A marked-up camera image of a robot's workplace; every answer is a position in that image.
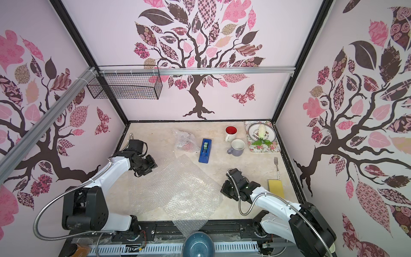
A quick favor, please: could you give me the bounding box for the rear aluminium frame bar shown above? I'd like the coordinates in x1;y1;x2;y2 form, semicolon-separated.
98;66;296;76

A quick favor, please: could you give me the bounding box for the aluminium frame bar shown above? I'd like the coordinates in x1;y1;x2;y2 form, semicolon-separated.
98;66;296;76
1;67;97;184

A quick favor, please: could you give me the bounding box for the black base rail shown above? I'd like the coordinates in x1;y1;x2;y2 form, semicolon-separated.
59;217;336;257

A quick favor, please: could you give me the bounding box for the white decorated plate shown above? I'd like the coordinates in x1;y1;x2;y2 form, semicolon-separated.
247;123;276;143

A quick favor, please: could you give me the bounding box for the white mug red interior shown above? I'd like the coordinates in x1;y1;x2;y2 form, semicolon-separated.
225;126;238;142

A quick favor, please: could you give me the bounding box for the yellow sponge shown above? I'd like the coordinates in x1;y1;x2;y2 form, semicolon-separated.
268;179;285;199

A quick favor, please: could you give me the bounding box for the lavender mug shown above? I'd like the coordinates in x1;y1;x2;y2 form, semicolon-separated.
227;139;246;157

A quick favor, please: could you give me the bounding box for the left aluminium frame bar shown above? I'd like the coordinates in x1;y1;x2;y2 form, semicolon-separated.
1;67;97;184

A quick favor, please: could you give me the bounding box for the brown jar black lid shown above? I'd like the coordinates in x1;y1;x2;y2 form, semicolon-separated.
64;244;91;257

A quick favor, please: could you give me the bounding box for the white slotted cable duct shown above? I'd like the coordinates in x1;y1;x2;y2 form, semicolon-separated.
98;241;259;257

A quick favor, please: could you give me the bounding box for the metal fork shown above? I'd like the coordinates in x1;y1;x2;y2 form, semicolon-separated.
274;157;280;181

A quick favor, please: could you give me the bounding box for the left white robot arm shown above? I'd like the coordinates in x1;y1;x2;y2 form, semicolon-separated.
62;139;157;232

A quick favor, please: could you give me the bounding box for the left metal flex conduit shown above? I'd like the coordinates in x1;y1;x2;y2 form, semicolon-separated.
33;133;136;242

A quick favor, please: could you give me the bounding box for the white green toy vegetable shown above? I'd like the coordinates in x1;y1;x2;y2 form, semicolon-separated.
252;124;273;146

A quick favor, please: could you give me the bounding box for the blue tape dispenser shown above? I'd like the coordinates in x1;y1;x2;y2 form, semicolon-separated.
199;139;212;163

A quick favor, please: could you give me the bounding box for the blue ceramic bowl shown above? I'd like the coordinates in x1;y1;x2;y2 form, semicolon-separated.
181;231;216;257

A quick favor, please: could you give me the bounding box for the black wire basket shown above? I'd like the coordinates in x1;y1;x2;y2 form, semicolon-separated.
87;64;163;100

